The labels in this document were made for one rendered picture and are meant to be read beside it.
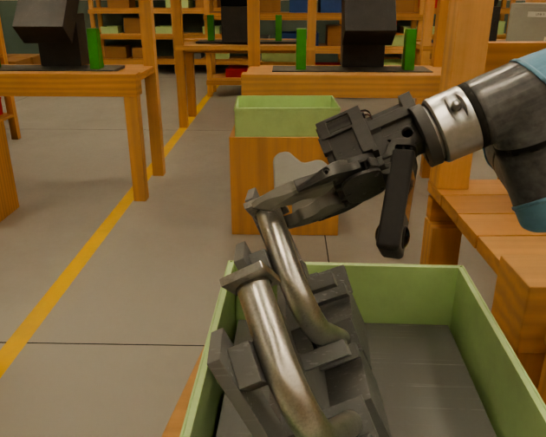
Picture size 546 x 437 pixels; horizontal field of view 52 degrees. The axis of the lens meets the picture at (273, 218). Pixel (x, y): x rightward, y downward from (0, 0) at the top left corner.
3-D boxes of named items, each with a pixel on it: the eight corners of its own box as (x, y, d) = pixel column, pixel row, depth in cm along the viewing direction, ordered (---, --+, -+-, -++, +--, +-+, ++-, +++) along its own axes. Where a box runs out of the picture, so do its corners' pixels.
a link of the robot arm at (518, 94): (597, 120, 57) (575, 41, 55) (493, 162, 59) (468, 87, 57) (562, 109, 65) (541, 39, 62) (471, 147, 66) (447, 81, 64)
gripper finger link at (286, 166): (241, 172, 64) (317, 150, 65) (255, 217, 61) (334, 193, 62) (238, 158, 61) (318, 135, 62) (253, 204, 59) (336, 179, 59)
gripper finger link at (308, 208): (271, 199, 72) (331, 164, 69) (285, 239, 70) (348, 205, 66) (258, 193, 70) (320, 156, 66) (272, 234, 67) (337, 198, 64)
